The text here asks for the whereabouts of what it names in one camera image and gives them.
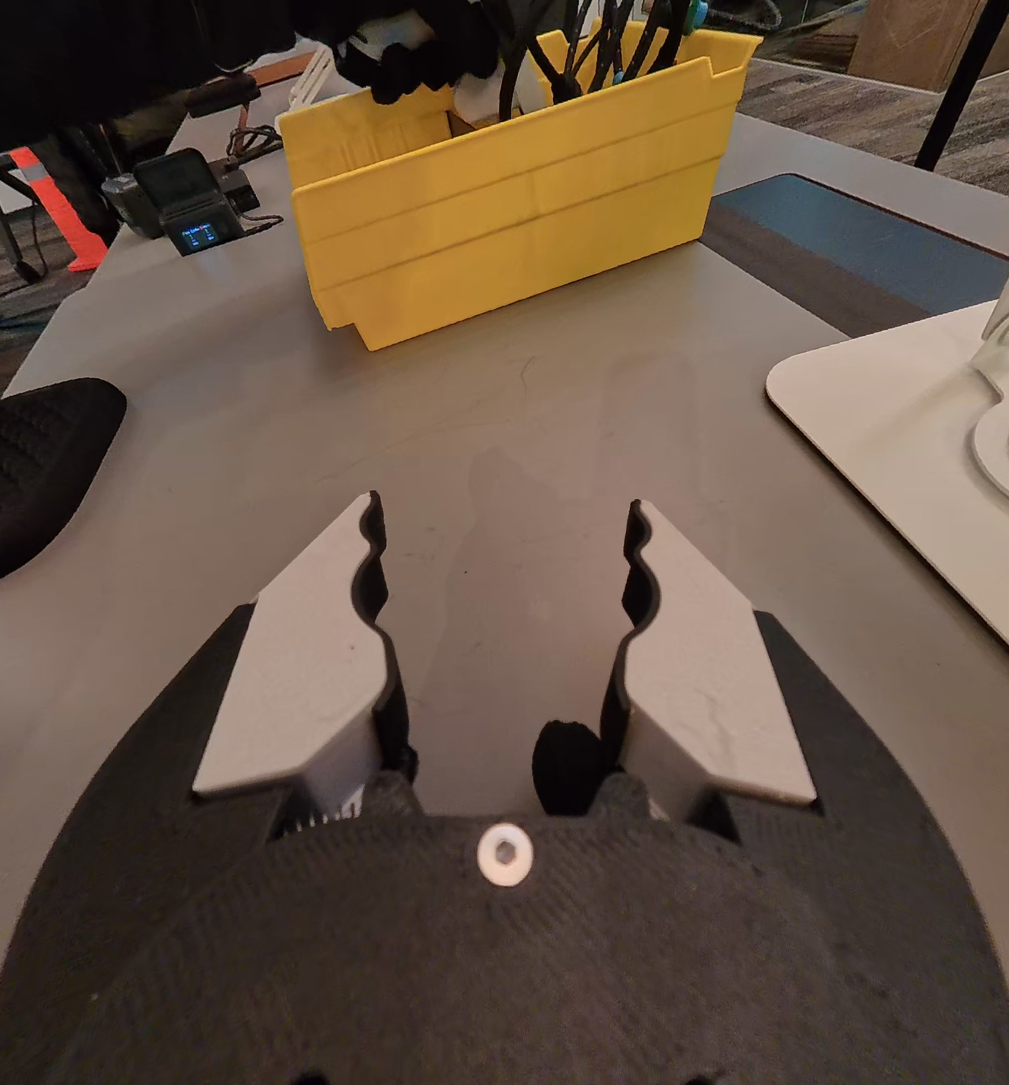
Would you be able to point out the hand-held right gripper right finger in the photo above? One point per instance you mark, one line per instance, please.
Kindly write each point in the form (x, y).
(708, 678)

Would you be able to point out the cardboard box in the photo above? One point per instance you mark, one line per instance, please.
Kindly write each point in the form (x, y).
(920, 42)

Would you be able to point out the yellow plastic bin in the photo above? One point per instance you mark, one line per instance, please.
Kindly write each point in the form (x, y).
(513, 220)

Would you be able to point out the wooden desk black frame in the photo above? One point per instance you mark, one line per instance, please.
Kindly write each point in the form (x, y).
(965, 85)

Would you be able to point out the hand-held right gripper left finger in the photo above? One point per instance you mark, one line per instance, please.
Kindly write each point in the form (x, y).
(301, 661)

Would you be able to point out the black mesh armrest pad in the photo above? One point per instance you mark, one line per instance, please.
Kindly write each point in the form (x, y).
(29, 475)

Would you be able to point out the black charger with display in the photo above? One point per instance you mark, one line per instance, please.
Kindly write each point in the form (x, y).
(182, 186)

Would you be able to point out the person's right hand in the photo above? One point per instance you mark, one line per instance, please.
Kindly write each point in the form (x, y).
(568, 771)

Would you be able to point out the orange reflective strip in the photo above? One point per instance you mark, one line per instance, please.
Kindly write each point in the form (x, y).
(59, 212)

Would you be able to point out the small black box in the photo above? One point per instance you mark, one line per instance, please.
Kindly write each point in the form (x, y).
(240, 191)

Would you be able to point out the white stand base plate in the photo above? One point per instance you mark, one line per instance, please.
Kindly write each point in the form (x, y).
(894, 441)

